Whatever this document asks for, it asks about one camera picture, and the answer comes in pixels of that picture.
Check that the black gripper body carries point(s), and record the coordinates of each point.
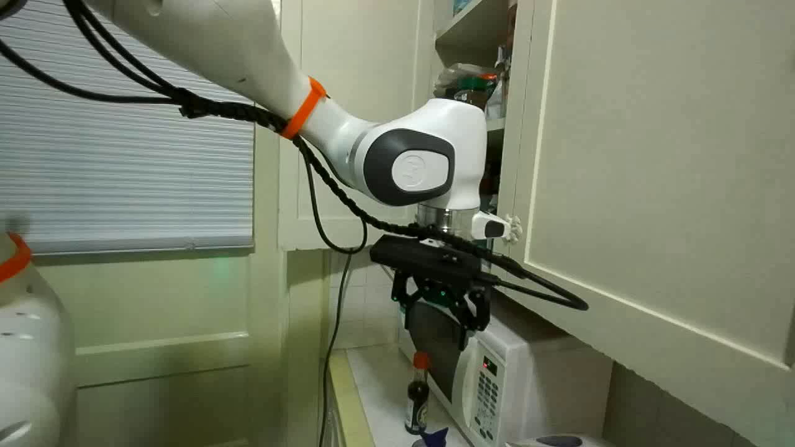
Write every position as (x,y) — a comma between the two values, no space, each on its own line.
(429,270)

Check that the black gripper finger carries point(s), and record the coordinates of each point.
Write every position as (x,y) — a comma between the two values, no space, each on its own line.
(413,332)
(476,305)

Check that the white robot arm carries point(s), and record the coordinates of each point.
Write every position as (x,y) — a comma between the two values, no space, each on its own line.
(429,156)

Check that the cream cupboard door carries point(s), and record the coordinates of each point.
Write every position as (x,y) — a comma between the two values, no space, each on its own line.
(649,167)

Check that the white microwave oven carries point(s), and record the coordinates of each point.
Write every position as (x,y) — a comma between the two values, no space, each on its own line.
(516,377)

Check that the blue object at bottom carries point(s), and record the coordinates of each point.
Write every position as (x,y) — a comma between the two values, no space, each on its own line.
(435,438)

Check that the grey lid at bottom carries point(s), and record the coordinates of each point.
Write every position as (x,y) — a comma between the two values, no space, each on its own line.
(557,439)

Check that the white window blind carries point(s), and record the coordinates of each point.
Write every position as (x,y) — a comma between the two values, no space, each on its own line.
(89,177)

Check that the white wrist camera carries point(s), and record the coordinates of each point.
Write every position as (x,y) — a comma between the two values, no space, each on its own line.
(487,227)

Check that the cream open cupboard frame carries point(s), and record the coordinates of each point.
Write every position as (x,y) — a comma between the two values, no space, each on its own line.
(467,53)

